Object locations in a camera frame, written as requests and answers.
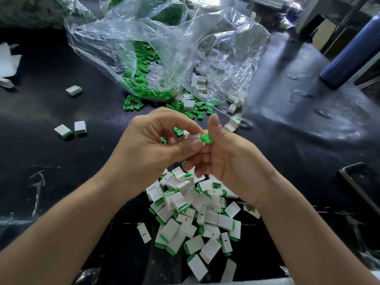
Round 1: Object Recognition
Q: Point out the person's left forearm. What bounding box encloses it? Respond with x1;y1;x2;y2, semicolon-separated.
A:
0;175;139;285

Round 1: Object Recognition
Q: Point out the heap of white caps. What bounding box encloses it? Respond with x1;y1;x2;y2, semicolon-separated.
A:
181;73;244;133

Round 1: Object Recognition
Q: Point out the blue cylinder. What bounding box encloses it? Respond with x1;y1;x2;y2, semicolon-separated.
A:
319;13;380;89

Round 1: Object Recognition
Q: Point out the clear plastic bag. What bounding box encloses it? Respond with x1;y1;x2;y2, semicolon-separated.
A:
64;0;271;110

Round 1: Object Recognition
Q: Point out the person's left hand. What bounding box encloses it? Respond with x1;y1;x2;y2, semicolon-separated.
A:
101;107;205;202

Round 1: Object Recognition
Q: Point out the white paper sheet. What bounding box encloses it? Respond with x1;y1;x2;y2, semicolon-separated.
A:
0;43;23;78

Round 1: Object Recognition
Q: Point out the person's right forearm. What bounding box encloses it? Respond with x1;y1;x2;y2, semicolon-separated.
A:
252;184;380;285

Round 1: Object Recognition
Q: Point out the empty white shell right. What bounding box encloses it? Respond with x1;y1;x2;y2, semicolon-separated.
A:
243;203;261;220

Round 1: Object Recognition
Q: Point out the grey machine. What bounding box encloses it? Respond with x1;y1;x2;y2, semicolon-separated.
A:
248;0;299;24

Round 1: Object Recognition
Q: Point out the white metal frame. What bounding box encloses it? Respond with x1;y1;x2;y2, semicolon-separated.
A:
294;0;380;50

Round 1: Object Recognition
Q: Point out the plastic bag full of green pieces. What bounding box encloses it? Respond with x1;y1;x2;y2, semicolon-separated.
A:
102;0;191;26

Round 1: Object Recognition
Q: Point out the large bag of assembled pieces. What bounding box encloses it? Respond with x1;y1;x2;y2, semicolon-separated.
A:
0;0;99;29

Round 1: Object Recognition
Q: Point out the pile of green clips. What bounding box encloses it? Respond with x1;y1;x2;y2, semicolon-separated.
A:
122;41;244;145

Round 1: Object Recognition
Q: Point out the pile of assembled white-green pieces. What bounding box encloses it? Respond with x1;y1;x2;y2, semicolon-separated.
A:
145;165;242;283

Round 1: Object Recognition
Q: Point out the person's right hand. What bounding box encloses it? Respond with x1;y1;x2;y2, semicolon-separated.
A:
183;113;280;205

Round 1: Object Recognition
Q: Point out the brown cardboard box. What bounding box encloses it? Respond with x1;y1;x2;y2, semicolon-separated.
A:
312;17;339;52

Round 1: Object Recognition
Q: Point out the black smartphone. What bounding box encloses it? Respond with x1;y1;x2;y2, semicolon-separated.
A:
339;162;380;214

